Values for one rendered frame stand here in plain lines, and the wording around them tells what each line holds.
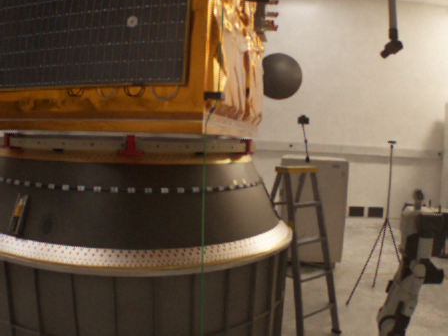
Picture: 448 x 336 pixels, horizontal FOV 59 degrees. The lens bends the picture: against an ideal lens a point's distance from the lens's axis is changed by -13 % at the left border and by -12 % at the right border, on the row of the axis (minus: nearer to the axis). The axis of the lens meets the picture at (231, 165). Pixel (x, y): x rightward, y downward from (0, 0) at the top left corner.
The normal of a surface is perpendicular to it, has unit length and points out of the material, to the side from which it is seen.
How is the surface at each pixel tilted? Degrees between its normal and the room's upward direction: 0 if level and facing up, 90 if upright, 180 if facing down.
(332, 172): 90
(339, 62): 90
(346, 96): 90
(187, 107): 95
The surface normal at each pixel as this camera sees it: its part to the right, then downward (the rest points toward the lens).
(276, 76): -0.15, 0.05
